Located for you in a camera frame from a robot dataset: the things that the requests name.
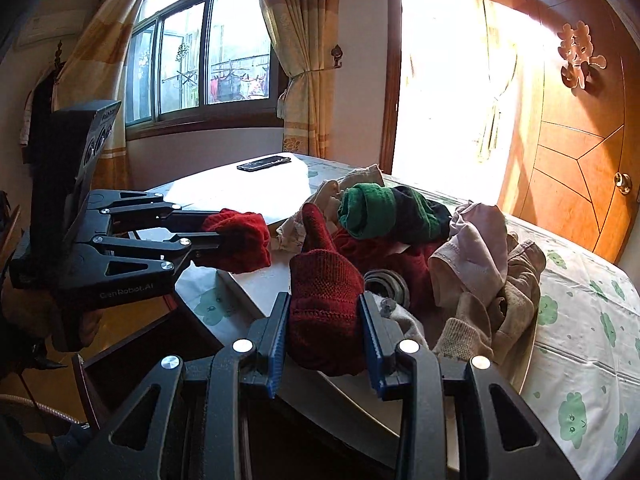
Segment white green-print tablecloth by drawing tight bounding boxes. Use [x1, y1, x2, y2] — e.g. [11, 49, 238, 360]
[145, 152, 640, 480]

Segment white air conditioner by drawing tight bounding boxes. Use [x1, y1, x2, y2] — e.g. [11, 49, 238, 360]
[15, 9, 86, 51]

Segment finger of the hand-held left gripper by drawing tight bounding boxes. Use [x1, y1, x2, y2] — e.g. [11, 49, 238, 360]
[89, 190, 224, 234]
[92, 231, 224, 282]

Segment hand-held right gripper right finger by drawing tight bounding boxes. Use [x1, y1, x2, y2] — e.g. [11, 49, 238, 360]
[357, 291, 568, 480]

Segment wooden door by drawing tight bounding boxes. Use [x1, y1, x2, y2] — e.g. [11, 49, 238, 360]
[497, 0, 636, 266]

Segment sliding glass window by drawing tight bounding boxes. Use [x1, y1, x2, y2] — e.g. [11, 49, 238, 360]
[122, 0, 281, 128]

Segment beige sock pair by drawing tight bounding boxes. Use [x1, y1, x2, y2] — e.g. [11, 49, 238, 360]
[500, 232, 547, 356]

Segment narrow yellow curtain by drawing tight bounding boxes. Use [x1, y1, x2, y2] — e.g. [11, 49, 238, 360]
[470, 0, 521, 161]

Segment dark red knit glove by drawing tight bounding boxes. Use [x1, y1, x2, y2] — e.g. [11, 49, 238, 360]
[289, 203, 365, 376]
[202, 208, 272, 273]

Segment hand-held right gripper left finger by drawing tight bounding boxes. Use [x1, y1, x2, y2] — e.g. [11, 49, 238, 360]
[70, 291, 292, 480]

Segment grey braided hose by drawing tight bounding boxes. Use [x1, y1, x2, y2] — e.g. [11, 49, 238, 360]
[0, 394, 90, 427]

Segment green and navy underwear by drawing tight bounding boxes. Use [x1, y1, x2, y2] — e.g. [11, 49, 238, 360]
[337, 183, 453, 243]

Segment coat rack with clothes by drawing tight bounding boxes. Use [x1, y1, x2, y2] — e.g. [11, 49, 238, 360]
[20, 42, 66, 166]

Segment shallow cardboard box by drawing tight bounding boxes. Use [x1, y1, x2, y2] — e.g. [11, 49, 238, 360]
[215, 210, 543, 413]

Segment pink sock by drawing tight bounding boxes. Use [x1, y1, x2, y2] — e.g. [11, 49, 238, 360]
[429, 202, 510, 311]

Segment gold door ornament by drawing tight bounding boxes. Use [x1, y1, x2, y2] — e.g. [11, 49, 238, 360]
[556, 21, 608, 92]

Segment black phone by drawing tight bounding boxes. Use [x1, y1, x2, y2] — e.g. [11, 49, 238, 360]
[236, 156, 292, 173]

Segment person's left hand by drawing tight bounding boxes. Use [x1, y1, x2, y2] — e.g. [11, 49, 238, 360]
[0, 287, 104, 350]

